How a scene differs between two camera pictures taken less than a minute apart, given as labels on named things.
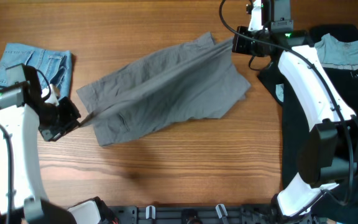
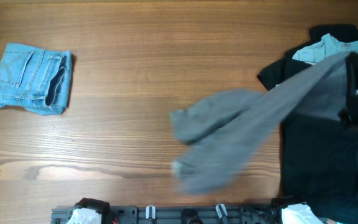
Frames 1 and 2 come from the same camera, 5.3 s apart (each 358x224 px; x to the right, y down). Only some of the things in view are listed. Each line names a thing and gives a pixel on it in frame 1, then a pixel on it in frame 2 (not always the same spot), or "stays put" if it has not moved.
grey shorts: x=197 y=79 -> x=219 y=132
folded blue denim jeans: x=56 y=65 stays put
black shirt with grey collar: x=349 y=55 stays put
